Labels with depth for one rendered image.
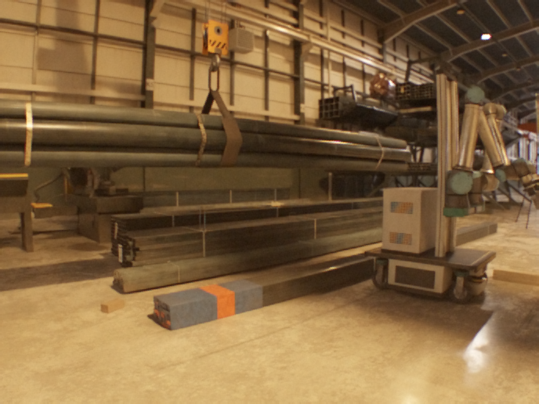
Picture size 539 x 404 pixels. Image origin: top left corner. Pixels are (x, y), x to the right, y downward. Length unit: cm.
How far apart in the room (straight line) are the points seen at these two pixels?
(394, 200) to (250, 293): 134
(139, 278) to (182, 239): 63
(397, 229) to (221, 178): 935
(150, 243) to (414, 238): 220
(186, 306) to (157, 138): 121
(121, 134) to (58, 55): 801
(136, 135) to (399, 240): 214
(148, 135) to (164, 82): 873
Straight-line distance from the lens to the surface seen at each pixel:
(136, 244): 341
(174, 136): 292
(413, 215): 308
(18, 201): 531
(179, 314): 244
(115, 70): 1099
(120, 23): 1145
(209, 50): 354
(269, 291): 282
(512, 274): 385
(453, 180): 271
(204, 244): 373
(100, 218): 572
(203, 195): 974
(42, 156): 270
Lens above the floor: 94
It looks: 4 degrees down
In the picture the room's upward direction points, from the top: straight up
